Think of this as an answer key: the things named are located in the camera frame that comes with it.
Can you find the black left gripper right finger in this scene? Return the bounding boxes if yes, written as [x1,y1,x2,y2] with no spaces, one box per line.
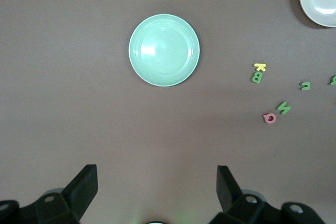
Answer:
[209,165,324,224]

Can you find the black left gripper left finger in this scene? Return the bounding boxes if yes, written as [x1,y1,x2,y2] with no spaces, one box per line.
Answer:
[0,164,99,224]

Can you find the green foam letter N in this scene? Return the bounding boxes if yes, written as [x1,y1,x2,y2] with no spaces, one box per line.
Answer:
[275,100,292,116]

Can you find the green foam letter B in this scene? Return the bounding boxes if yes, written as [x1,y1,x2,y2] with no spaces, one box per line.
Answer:
[250,71,264,84]

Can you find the pink foam letter Q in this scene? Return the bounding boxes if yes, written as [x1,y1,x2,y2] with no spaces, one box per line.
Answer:
[261,112,277,125]

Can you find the brown table mat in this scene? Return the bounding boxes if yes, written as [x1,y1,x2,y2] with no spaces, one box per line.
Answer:
[0,0,336,224]

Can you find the pale green plate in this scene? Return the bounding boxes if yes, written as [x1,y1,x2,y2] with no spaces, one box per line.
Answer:
[128,13,201,88]

